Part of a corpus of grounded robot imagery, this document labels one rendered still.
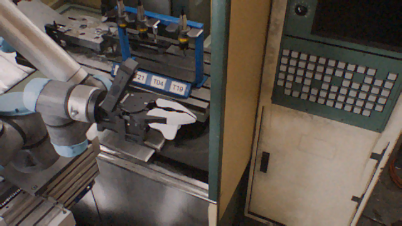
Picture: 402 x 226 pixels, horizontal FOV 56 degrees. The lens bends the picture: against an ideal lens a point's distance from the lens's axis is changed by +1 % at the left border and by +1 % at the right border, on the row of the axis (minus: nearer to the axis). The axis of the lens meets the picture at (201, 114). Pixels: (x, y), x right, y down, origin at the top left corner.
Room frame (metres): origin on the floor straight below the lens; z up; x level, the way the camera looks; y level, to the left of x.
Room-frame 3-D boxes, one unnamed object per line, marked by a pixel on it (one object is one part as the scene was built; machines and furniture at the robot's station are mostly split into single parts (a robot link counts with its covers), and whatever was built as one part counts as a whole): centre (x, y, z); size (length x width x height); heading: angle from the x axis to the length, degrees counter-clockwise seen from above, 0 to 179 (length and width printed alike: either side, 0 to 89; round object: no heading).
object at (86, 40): (1.96, 0.64, 0.97); 0.29 x 0.23 x 0.05; 65
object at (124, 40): (1.75, 0.41, 1.05); 0.10 x 0.05 x 0.30; 155
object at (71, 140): (0.64, 0.30, 1.46); 0.11 x 0.08 x 0.11; 164
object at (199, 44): (1.56, 0.01, 1.05); 0.10 x 0.05 x 0.30; 155
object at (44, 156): (0.82, 0.53, 1.21); 0.15 x 0.15 x 0.10
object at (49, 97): (0.62, 0.31, 1.56); 0.11 x 0.08 x 0.09; 74
